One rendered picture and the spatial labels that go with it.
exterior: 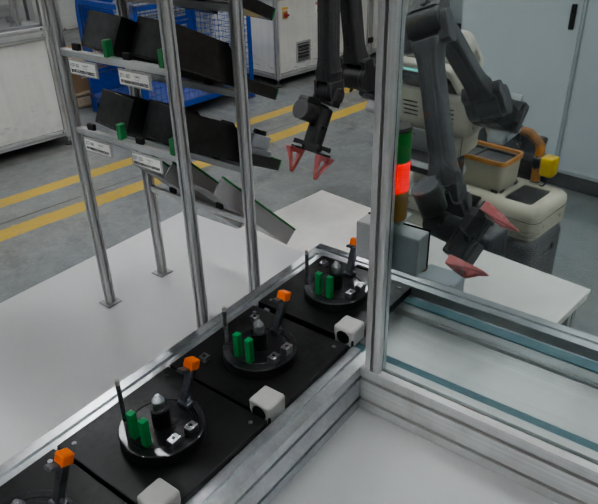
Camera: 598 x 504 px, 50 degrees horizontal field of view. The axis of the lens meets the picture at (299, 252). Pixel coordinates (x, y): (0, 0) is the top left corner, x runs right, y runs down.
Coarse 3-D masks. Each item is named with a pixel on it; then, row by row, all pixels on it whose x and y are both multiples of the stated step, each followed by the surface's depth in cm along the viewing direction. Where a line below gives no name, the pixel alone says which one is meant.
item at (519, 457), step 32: (384, 384) 117; (384, 416) 120; (416, 416) 115; (448, 416) 111; (480, 416) 107; (448, 448) 113; (480, 448) 109; (512, 448) 105; (544, 448) 101; (512, 480) 107; (544, 480) 103; (576, 480) 99
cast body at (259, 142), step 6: (252, 132) 140; (258, 132) 140; (264, 132) 141; (252, 138) 139; (258, 138) 140; (264, 138) 141; (270, 138) 142; (252, 144) 139; (258, 144) 140; (264, 144) 141; (252, 150) 140; (258, 150) 141; (264, 150) 142; (270, 156) 143
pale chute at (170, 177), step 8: (144, 168) 146; (168, 168) 141; (176, 168) 142; (160, 176) 142; (168, 176) 142; (176, 176) 143; (168, 184) 150; (176, 184) 144; (200, 200) 150; (208, 200) 152; (232, 224) 163; (240, 224) 162
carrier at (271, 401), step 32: (224, 320) 118; (256, 320) 117; (288, 320) 130; (192, 352) 122; (224, 352) 119; (256, 352) 118; (288, 352) 117; (320, 352) 121; (224, 384) 114; (256, 384) 114; (288, 384) 114
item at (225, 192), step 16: (208, 176) 146; (208, 192) 134; (224, 192) 135; (240, 192) 138; (224, 208) 152; (240, 208) 140; (256, 208) 143; (256, 224) 145; (272, 224) 148; (288, 224) 152; (288, 240) 154
